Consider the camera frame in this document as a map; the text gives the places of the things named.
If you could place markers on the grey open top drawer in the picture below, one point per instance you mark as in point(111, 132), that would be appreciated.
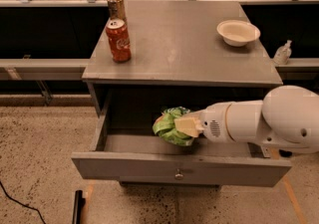
point(124, 148)

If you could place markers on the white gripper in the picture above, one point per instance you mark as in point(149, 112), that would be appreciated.
point(213, 122)

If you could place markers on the white paper bowl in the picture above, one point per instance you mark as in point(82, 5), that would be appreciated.
point(237, 33)

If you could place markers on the orange soda can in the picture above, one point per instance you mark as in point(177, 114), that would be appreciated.
point(119, 40)

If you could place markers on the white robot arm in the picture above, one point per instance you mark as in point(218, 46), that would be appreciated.
point(287, 119)

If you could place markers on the grey cabinet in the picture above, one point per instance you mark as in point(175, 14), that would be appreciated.
point(177, 54)

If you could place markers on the metal drawer knob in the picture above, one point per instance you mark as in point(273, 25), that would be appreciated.
point(178, 175)

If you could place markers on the gold beverage can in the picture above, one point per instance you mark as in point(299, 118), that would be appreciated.
point(117, 9)

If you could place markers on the clear sanitizer pump bottle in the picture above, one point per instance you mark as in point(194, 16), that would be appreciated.
point(283, 53)

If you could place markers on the black floor bar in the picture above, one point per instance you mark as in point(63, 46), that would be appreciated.
point(77, 209)

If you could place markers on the green rice chip bag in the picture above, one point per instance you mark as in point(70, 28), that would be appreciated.
point(164, 127)

